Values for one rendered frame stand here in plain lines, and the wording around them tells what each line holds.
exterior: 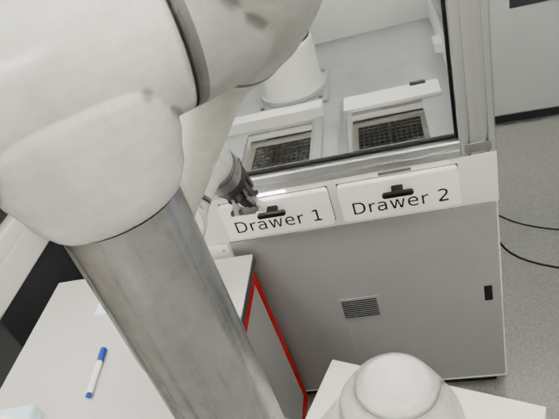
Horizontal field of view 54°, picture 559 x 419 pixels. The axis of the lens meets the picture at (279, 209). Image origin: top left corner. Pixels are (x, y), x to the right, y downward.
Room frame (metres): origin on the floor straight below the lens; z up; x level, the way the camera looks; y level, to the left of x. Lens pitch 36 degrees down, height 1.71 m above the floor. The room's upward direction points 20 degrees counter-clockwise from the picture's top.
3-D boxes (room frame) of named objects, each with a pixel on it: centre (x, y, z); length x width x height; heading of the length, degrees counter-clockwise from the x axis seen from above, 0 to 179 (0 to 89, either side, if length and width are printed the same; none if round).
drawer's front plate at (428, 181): (1.06, -0.29, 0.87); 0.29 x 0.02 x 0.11; 73
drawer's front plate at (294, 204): (1.15, 0.01, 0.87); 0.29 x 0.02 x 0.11; 73
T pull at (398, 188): (1.04, -0.28, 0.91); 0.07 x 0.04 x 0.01; 73
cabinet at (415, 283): (1.60, -0.17, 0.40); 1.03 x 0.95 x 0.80; 73
